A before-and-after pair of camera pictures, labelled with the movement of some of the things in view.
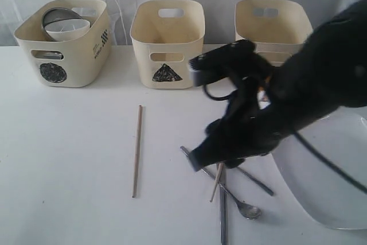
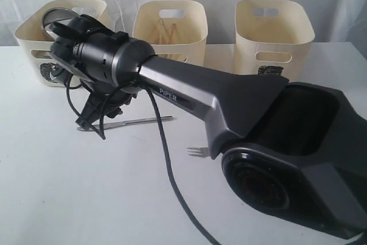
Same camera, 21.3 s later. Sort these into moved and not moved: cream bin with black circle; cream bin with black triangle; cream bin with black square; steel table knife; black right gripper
Moved: black right gripper; steel table knife
Not moved: cream bin with black triangle; cream bin with black circle; cream bin with black square
